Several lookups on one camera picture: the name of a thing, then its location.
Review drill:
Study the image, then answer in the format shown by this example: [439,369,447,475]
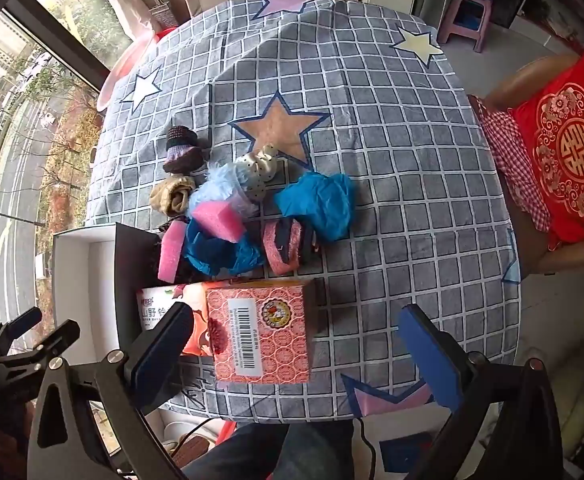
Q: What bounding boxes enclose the white cardboard box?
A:
[52,222,165,376]

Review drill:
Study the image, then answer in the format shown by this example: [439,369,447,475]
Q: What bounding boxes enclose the blue cloth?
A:
[273,172,355,245]
[183,217,267,277]

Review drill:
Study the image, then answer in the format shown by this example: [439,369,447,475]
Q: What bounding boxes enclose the pink black scrunchie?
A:
[261,217,317,276]

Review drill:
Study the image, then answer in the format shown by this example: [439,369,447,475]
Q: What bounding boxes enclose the red embroidered cushion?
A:
[514,44,584,251]

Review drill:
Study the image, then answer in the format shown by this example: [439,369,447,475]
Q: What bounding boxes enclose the person's jeans leg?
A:
[182,422,355,480]

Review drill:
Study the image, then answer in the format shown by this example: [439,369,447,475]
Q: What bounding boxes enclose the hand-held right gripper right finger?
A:
[398,304,565,480]

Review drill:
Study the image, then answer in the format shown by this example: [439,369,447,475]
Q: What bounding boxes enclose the dark netted scrunchie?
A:
[144,216,195,283]

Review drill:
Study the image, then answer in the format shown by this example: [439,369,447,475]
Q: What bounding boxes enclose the beige satin scrunchie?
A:
[149,175,195,218]

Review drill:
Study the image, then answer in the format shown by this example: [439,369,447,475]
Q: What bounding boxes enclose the white red carton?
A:
[136,282,217,358]

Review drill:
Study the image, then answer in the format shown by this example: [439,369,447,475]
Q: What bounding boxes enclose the light blue fluffy scrunchie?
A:
[188,161,260,218]

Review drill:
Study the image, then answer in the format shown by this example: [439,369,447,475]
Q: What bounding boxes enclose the red checked cloth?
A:
[474,97,553,233]

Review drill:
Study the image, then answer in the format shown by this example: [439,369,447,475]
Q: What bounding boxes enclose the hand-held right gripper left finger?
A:
[26,302,195,480]

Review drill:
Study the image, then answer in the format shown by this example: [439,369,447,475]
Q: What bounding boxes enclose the cream polka dot scrunchie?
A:
[236,143,279,201]

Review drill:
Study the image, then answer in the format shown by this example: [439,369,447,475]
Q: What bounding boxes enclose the brown purple knit scrunchie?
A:
[164,126,207,176]

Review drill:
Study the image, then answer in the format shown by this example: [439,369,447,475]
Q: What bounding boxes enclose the black cable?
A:
[353,417,387,480]

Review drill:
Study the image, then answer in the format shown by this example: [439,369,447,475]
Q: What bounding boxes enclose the pink sponge block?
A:
[192,201,247,243]

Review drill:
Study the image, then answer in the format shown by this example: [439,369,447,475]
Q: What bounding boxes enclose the woven basket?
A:
[148,2,179,31]

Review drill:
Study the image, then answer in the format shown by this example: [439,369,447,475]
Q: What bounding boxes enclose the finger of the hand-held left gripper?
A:
[2,319,81,368]
[0,306,43,356]

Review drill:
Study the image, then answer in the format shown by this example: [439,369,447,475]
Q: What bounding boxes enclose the star checked grey tablecloth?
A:
[84,0,523,423]

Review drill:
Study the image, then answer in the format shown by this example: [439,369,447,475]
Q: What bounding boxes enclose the pink plastic basin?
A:
[96,27,163,111]

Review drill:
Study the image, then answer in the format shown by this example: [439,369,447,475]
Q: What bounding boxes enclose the orange patterned box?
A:
[206,280,323,386]

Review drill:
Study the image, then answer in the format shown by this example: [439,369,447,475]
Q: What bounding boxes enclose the wooden chair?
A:
[467,55,584,276]

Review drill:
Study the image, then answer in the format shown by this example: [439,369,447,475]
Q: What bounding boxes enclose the red plastic container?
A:
[216,420,239,447]

